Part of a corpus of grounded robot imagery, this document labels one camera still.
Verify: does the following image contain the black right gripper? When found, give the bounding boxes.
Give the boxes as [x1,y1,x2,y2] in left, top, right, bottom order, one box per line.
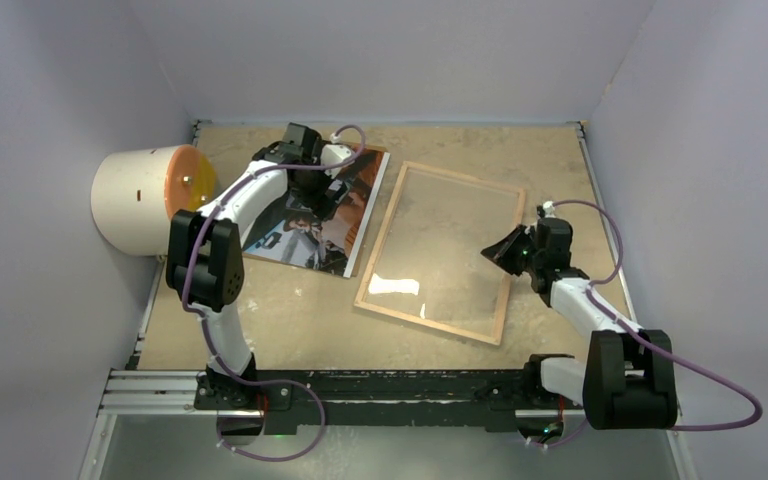
[480,224,543,277]

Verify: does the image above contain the printed photo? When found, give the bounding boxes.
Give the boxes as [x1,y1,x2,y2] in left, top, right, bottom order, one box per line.
[243,146,390,278]

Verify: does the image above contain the wooden picture frame with glass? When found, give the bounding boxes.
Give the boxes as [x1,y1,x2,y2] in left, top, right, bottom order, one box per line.
[354,162,526,346]

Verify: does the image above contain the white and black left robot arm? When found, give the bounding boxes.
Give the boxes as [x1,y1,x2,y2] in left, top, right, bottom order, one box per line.
[165,123,366,409]

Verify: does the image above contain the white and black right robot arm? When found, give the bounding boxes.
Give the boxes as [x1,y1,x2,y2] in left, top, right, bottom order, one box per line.
[481,218,678,430]

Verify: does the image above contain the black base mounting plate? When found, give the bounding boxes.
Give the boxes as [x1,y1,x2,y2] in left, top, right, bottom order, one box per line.
[194,368,584,435]

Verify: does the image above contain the white cylinder with orange lid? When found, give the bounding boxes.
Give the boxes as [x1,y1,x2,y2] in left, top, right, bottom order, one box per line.
[90,144,217,256]

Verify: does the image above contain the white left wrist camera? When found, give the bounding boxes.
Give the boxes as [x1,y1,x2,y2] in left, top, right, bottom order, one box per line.
[320,143,357,179]

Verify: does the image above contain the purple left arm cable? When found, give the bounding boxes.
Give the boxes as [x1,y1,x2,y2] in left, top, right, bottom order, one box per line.
[179,125,368,463]

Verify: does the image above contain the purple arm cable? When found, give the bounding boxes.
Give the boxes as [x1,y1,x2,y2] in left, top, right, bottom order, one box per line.
[523,199,764,452]
[179,125,368,463]

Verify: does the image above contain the aluminium extrusion rail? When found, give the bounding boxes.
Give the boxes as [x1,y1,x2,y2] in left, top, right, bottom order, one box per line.
[97,368,682,417]

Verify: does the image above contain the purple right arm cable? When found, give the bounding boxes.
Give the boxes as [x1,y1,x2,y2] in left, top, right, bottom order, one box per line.
[523,199,764,452]

